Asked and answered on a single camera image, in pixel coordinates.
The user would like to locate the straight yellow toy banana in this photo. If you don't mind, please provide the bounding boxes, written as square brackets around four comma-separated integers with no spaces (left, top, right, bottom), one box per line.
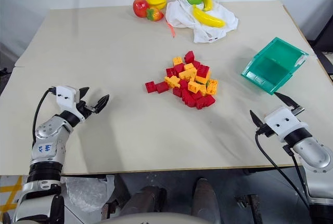
[191,5,226,29]

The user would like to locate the pale rounded robot torso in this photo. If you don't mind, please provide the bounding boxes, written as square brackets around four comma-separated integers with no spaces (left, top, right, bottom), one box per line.
[100,212,209,224]

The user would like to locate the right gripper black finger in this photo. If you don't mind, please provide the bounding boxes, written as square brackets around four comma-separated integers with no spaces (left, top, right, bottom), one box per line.
[274,91,299,111]
[249,109,265,129]

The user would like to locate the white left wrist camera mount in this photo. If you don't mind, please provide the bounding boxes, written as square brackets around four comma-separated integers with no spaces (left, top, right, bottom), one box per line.
[53,85,86,124]

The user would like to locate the white cloth bag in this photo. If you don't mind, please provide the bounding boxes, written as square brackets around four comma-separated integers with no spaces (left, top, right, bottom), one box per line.
[165,0,239,44]

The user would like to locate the black furniture piece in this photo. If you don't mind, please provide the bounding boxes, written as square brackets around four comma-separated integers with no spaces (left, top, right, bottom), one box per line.
[304,0,333,79]

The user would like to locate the dark metal bracket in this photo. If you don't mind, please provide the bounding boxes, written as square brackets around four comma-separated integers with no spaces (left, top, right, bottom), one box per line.
[234,194,263,224]

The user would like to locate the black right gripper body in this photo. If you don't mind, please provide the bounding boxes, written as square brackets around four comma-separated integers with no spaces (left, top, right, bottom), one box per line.
[255,105,305,138]

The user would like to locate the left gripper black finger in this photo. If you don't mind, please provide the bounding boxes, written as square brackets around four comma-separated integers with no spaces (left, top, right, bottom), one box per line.
[79,87,90,103]
[91,94,110,114]

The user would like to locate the dark rounded brown shape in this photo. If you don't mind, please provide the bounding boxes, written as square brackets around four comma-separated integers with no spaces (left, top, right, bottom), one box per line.
[118,185,167,221]
[191,178,222,224]

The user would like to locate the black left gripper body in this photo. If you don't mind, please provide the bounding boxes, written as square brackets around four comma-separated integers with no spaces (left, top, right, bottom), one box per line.
[76,100,97,118]

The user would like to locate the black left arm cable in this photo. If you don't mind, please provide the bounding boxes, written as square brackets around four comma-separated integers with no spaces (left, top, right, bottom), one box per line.
[31,86,57,148]

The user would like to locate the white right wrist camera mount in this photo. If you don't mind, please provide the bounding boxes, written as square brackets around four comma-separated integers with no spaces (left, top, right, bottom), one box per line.
[263,106,309,142]

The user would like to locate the orange bag drawstring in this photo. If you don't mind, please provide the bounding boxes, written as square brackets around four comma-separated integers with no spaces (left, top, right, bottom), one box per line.
[163,18,176,38]

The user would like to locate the red toy strawberry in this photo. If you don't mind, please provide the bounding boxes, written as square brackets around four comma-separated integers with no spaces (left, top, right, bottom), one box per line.
[146,7,164,22]

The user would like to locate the dark object beside table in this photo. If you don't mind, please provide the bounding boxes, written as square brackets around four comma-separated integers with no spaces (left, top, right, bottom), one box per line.
[0,67,12,92]

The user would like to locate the green plastic bin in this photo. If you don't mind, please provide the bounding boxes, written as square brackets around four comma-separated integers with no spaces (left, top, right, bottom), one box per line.
[240,36,310,96]

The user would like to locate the long black right arm cable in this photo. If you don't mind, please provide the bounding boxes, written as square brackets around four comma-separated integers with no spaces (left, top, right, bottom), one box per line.
[254,131,312,210]

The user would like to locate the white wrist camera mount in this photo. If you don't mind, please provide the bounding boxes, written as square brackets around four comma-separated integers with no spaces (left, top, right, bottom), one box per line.
[53,85,86,124]
[263,106,309,142]

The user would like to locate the crumpled clear plastic sheet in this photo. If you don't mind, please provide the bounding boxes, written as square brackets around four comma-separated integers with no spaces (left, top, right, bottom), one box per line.
[61,174,115,213]

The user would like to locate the short black right arm cable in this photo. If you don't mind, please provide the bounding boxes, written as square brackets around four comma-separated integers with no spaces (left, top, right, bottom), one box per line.
[283,144,309,200]

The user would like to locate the red toy apple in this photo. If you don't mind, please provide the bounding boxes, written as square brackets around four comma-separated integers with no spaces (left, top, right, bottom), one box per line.
[132,0,151,18]

